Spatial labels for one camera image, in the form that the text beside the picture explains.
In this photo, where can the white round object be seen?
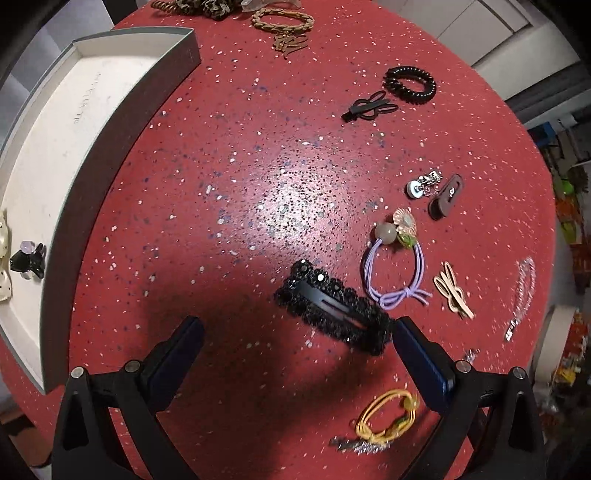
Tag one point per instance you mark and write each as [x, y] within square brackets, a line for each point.
[554, 341]

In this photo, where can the brown snap hair clip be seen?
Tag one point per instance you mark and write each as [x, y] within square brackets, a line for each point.
[436, 207]

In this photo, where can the cream dotted bow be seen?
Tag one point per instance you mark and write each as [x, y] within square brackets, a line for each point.
[3, 240]

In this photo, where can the brown braided tie with charm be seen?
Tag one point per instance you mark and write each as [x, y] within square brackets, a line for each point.
[288, 42]

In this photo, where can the grey box with white inside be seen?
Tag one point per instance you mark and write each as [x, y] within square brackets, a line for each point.
[69, 138]

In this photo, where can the small black claw clip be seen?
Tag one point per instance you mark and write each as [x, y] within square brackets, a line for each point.
[25, 263]

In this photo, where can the black bow hair clip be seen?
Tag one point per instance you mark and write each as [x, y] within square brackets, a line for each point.
[353, 113]

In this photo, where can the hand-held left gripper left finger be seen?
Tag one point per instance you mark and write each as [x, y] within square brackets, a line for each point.
[184, 350]

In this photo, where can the silver decorated hairpin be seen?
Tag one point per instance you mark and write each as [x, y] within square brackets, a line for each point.
[364, 446]

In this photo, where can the black beaded hair clip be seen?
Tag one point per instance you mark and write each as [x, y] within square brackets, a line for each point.
[323, 300]

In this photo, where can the leopard print scrunchie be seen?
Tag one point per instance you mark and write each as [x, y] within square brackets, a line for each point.
[217, 9]

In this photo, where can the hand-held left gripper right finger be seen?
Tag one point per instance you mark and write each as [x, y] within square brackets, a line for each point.
[418, 360]

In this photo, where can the beige bow hair clip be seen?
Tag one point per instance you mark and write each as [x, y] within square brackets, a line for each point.
[461, 307]

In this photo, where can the white cabinet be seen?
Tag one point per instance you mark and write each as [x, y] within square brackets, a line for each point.
[461, 27]

